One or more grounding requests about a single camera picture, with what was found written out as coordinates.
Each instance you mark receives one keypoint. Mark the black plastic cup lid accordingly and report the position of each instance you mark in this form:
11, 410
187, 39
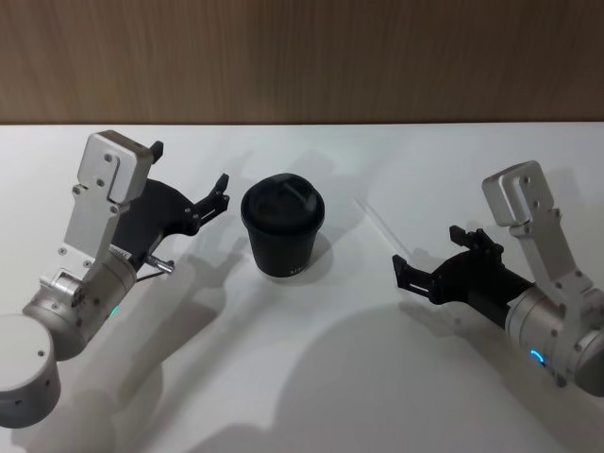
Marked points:
282, 200

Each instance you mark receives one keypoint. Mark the black paper cup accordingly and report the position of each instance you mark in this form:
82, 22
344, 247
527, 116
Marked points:
285, 250

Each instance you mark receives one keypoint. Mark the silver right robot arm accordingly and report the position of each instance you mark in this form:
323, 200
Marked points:
547, 264

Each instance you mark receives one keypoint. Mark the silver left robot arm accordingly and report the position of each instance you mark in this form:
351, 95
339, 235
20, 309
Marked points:
89, 222

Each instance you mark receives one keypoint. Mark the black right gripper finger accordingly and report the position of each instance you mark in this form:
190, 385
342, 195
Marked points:
472, 239
415, 279

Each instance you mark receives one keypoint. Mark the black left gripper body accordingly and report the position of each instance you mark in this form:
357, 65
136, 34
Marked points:
151, 212

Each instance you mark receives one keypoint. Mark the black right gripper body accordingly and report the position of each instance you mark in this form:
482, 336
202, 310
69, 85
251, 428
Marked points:
476, 283

